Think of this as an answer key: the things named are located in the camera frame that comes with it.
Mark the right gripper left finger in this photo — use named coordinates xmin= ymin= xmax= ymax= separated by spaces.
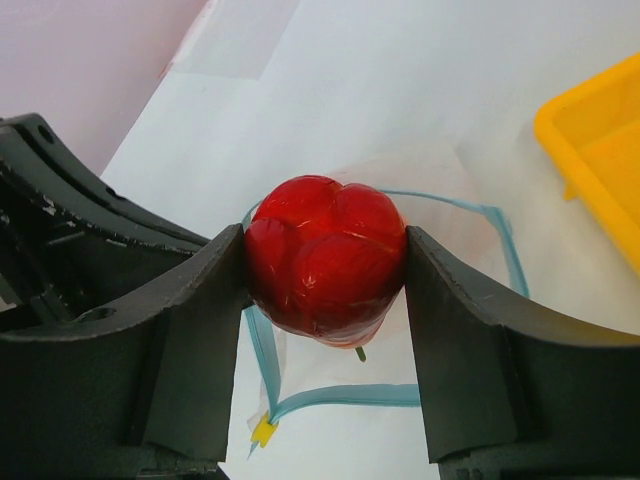
xmin=1 ymin=224 xmax=246 ymax=479

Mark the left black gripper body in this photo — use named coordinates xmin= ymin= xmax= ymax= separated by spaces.
xmin=1 ymin=113 xmax=208 ymax=332

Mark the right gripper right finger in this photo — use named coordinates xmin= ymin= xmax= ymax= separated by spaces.
xmin=406 ymin=227 xmax=639 ymax=479

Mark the red pear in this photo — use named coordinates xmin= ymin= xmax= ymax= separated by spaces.
xmin=244 ymin=175 xmax=408 ymax=358

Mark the yellow plastic tray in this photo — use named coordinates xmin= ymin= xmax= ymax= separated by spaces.
xmin=533 ymin=54 xmax=639 ymax=271

